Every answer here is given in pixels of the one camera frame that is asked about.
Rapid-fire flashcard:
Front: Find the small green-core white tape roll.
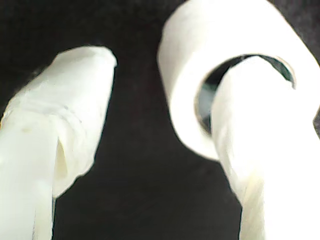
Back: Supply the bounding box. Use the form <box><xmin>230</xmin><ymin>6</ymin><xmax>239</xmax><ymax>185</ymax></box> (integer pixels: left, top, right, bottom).
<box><xmin>156</xmin><ymin>0</ymin><xmax>320</xmax><ymax>162</ymax></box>

